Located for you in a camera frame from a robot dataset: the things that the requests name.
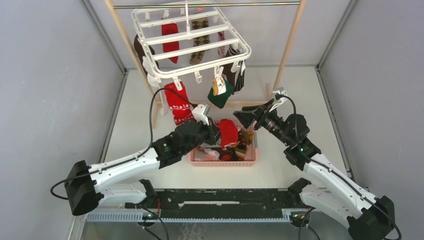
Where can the plain red sock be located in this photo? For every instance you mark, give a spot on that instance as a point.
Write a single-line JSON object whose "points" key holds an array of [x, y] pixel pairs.
{"points": [[229, 132]]}

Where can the brown argyle sock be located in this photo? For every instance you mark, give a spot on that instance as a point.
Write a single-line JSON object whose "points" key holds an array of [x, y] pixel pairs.
{"points": [[197, 57]]}

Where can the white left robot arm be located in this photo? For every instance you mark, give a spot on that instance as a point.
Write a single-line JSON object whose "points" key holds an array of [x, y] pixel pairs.
{"points": [[87, 186]]}

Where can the pink patterned sock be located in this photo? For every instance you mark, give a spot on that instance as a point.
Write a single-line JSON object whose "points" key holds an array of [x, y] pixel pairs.
{"points": [[206, 155]]}

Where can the white plastic clip hanger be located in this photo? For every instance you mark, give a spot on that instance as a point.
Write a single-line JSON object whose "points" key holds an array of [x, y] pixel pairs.
{"points": [[169, 32]]}

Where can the wooden hanger stand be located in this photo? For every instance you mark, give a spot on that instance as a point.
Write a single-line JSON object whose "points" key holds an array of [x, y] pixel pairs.
{"points": [[234, 75]]}

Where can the red black argyle sock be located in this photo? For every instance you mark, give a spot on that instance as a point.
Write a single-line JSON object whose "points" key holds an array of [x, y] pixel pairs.
{"points": [[235, 152]]}

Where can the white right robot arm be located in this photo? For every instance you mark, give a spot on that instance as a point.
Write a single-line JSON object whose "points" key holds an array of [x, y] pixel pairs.
{"points": [[365, 216]]}

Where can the pink plastic basket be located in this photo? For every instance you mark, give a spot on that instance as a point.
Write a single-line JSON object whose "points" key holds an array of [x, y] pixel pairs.
{"points": [[249, 161]]}

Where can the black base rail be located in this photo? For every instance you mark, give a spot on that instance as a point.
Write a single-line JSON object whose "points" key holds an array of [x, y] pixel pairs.
{"points": [[225, 204]]}

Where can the green dotted sock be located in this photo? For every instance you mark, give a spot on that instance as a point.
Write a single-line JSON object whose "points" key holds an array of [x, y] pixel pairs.
{"points": [[220, 92]]}

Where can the dark brown sock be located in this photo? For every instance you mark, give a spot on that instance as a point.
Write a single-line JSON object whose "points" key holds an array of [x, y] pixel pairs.
{"points": [[140, 51]]}

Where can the metal hanging rod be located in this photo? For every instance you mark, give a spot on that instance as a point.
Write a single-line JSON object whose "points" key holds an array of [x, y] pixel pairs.
{"points": [[203, 5]]}

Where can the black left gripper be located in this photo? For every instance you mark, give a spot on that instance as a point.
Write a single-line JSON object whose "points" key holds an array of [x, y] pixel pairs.
{"points": [[211, 140]]}

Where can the red white patterned sock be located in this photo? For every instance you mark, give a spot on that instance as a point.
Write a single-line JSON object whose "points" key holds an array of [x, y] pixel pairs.
{"points": [[181, 109]]}

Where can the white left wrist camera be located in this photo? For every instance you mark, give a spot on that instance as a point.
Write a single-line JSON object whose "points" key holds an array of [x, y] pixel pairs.
{"points": [[200, 113]]}

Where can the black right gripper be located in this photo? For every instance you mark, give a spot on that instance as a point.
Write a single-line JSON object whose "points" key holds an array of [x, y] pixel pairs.
{"points": [[247, 117]]}

